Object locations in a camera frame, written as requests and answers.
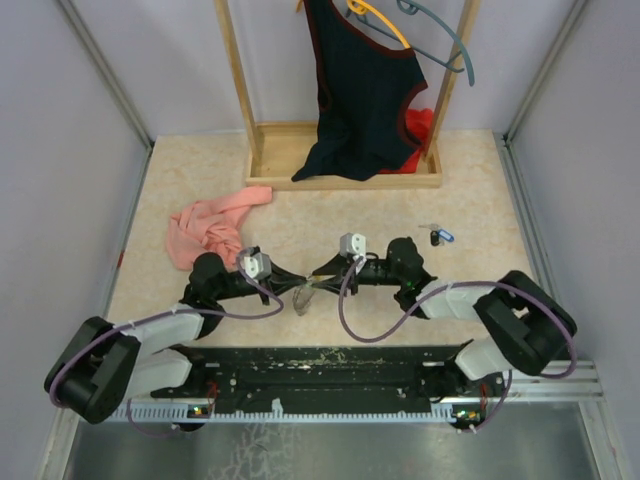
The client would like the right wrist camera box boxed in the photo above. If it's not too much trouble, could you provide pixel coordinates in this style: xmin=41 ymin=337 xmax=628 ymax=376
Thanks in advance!
xmin=339 ymin=233 xmax=367 ymax=258

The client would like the dark navy tank top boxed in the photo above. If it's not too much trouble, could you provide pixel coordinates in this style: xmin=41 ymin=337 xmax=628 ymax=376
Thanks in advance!
xmin=291 ymin=0 xmax=427 ymax=182

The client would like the wooden clothes rack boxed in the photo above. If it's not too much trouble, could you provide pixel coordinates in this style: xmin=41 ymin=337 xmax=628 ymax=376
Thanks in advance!
xmin=214 ymin=1 xmax=480 ymax=191

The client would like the white cable duct strip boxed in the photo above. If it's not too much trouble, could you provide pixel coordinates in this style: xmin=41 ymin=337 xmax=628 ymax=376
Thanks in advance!
xmin=108 ymin=399 xmax=486 ymax=426

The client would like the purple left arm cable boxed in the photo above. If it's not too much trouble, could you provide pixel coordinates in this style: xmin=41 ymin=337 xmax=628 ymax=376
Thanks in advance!
xmin=49 ymin=247 xmax=286 ymax=439

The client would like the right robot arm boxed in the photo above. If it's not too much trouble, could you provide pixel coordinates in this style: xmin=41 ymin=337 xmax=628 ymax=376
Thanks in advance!
xmin=313 ymin=234 xmax=578 ymax=396

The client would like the large keyring with small rings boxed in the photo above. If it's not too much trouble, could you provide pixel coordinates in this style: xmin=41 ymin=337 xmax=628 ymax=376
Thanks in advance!
xmin=292 ymin=275 xmax=320 ymax=316

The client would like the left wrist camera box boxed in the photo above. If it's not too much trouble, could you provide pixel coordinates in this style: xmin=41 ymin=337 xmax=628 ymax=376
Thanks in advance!
xmin=236 ymin=247 xmax=272 ymax=284

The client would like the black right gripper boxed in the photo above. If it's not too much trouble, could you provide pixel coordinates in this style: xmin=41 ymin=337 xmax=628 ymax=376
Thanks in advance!
xmin=313 ymin=251 xmax=405 ymax=296

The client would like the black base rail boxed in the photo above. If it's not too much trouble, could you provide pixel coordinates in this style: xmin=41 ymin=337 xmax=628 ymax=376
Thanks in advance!
xmin=151 ymin=346 xmax=478 ymax=413

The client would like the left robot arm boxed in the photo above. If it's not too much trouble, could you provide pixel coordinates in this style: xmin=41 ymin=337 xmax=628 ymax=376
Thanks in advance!
xmin=44 ymin=248 xmax=306 ymax=424

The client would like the blue tagged key bunch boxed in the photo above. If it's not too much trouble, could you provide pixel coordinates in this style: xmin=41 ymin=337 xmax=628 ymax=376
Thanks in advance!
xmin=420 ymin=223 xmax=455 ymax=247

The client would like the yellow clothes hanger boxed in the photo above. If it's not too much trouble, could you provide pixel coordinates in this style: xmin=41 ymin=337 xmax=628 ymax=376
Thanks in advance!
xmin=295 ymin=0 xmax=414 ymax=51

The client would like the grey blue clothes hanger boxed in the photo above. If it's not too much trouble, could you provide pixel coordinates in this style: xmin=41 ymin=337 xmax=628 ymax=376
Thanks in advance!
xmin=395 ymin=0 xmax=477 ymax=87

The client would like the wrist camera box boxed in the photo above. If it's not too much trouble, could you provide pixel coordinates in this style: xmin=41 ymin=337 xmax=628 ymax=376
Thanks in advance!
xmin=236 ymin=247 xmax=272 ymax=284
xmin=339 ymin=233 xmax=367 ymax=258

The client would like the pink cloth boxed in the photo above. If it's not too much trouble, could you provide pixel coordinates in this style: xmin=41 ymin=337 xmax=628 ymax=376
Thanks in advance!
xmin=165 ymin=186 xmax=273 ymax=271

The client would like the red cloth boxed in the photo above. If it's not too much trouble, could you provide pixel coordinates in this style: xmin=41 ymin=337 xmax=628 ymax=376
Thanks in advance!
xmin=380 ymin=108 xmax=434 ymax=174

